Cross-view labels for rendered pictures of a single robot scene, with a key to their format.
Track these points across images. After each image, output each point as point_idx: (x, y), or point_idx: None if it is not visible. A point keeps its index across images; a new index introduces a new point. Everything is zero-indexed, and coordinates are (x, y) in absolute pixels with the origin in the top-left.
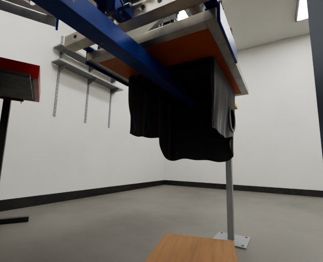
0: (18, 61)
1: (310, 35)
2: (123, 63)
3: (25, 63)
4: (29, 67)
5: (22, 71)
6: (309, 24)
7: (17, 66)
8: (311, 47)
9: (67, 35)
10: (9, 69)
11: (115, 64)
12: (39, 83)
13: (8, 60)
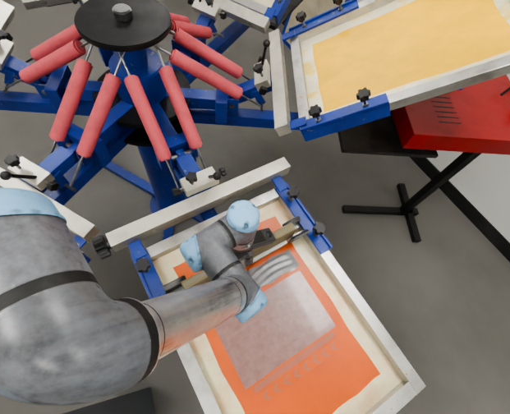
0: (406, 114)
1: (74, 410)
2: (264, 223)
3: (408, 121)
4: (406, 128)
5: (400, 128)
6: (66, 412)
7: (402, 119)
8: (82, 408)
9: (280, 158)
10: (396, 118)
11: (272, 217)
12: (442, 146)
13: (402, 107)
